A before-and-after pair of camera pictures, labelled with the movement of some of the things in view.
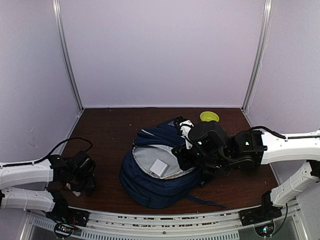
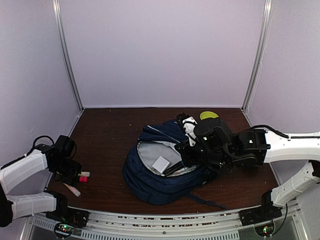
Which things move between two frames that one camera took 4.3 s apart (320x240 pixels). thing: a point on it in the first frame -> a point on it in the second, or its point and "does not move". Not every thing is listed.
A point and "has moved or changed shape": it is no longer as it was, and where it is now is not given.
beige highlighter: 76,193 does not move
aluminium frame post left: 57,4 does not move
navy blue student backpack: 150,177 has moved or changed shape
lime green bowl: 207,116 does not move
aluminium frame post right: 260,54 does not move
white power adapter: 159,168 has moved or changed shape
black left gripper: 89,185 -> 77,168
